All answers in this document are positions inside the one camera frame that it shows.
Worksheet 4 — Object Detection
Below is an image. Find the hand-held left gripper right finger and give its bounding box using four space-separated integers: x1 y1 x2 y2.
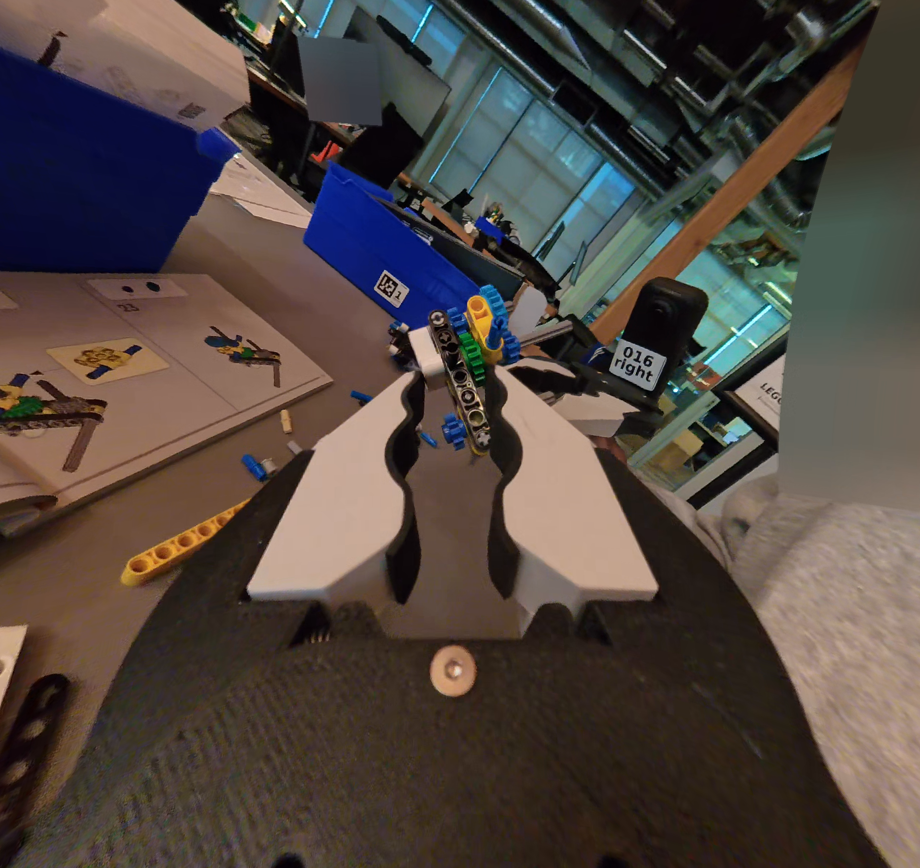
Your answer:
487 365 660 637

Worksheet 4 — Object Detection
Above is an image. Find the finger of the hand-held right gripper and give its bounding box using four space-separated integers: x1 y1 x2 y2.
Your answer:
506 356 583 403
553 393 653 440

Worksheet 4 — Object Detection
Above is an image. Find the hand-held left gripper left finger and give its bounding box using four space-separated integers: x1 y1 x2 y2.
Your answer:
245 372 426 623

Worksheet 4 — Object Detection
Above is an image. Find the multicolour lego gear assembly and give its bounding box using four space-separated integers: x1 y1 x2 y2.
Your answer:
406 284 576 458

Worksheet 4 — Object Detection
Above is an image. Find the long yellow lego beam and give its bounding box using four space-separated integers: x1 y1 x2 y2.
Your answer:
120 498 254 589

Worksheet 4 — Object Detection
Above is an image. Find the lego instruction booklet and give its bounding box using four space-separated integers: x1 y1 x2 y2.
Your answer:
0 271 335 540

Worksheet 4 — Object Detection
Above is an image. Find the cardboard box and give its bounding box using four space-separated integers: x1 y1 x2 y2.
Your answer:
514 284 549 333

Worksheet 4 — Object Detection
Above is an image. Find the wooden ceiling beam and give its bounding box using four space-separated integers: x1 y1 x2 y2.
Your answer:
588 41 867 346

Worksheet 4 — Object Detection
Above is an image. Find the black plastic tray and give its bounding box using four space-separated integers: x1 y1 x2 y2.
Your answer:
363 188 529 302

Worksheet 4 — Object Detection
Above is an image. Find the blue plastic bin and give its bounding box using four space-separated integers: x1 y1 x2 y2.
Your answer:
0 48 240 274
302 160 529 343

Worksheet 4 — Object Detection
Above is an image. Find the person in grey hoodie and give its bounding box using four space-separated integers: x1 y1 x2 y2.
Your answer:
632 451 920 868

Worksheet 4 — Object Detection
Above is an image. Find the large monitor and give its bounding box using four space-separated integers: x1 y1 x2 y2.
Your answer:
338 5 455 164

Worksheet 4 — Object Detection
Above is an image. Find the white paper sheet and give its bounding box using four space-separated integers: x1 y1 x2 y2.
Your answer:
207 151 315 231

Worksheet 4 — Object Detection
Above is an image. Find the black webcam bar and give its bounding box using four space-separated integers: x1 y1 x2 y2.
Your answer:
375 14 434 67

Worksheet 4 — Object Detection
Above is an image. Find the white paper packaging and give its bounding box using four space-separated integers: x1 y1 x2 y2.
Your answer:
0 0 253 130

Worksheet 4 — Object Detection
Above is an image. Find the silver ventilation duct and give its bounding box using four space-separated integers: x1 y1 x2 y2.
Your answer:
388 0 892 236

